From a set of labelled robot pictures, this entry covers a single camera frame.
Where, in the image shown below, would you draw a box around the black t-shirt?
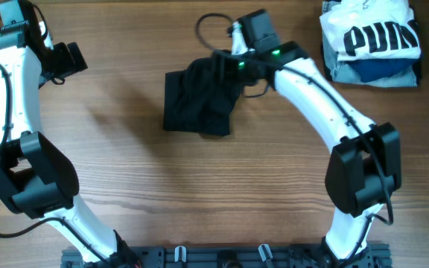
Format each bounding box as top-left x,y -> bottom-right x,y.
163,57 -> 244,137

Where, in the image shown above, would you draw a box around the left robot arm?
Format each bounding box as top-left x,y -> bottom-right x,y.
0,1 -> 141,267

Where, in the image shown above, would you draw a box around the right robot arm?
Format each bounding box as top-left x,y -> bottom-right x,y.
218,9 -> 401,267

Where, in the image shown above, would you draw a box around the light blue folded jeans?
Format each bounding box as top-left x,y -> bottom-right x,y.
322,0 -> 419,89

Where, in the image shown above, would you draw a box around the white Puma t-shirt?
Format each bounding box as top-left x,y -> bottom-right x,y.
320,0 -> 422,62

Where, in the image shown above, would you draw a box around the dark blue folded garment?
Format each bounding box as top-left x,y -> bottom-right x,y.
348,59 -> 416,83

